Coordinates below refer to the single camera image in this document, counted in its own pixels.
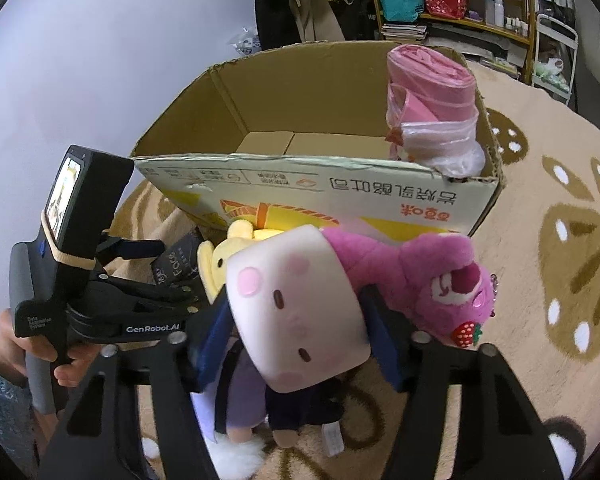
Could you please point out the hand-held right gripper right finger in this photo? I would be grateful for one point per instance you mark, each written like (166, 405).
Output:
(382, 335)

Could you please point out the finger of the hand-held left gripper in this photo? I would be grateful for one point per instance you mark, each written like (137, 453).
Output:
(127, 250)
(165, 296)

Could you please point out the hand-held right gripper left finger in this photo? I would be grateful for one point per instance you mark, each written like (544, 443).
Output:
(214, 345)

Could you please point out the black printed cloth item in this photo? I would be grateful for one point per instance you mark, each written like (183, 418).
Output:
(175, 262)

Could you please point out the purple dress doll plush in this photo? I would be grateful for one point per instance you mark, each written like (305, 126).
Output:
(245, 390)

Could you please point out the yellow plush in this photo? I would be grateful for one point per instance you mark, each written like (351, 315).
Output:
(215, 260)

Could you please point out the pink bear plush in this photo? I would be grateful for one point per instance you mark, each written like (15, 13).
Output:
(410, 270)

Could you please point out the white and pink roll plush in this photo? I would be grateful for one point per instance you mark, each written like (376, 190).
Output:
(290, 305)

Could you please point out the cardboard box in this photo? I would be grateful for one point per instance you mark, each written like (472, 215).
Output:
(290, 110)

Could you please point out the person's left forearm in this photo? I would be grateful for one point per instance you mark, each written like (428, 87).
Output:
(0, 410)

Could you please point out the person's left hand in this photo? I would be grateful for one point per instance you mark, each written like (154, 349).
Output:
(75, 367)

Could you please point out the beige butterfly patterned blanket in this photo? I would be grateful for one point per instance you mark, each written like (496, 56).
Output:
(530, 310)

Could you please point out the clear plastic bag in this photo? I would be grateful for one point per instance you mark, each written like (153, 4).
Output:
(245, 44)

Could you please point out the black hanging clothes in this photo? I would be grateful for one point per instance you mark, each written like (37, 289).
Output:
(272, 10)

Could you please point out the beige hanging garment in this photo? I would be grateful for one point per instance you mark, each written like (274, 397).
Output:
(320, 15)

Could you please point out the pile of papers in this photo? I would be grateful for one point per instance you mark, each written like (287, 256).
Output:
(480, 55)

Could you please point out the stack of books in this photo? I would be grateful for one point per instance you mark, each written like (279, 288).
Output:
(405, 31)

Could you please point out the wooden shelf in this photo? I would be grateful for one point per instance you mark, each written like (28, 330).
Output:
(480, 21)

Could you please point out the white trolley cart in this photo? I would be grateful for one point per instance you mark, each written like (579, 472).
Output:
(555, 50)

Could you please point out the row of small bottles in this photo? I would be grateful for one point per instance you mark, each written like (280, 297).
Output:
(517, 26)

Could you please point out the short white bottle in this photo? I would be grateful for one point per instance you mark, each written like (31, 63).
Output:
(499, 12)

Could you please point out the tall white bottle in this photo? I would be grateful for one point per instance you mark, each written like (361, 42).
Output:
(489, 7)

